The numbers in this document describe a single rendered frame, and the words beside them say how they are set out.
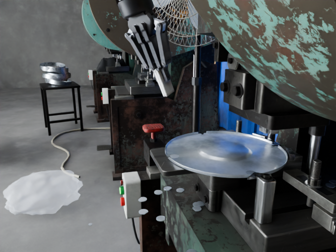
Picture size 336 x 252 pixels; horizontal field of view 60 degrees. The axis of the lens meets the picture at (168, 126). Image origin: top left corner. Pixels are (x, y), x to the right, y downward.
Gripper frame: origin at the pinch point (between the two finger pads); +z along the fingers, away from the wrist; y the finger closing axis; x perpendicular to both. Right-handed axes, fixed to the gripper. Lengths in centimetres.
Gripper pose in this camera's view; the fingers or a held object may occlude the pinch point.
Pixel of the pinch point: (164, 81)
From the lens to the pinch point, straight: 72.3
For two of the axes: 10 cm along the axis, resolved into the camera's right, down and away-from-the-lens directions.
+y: 7.0, 0.4, -7.1
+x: 6.3, -5.1, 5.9
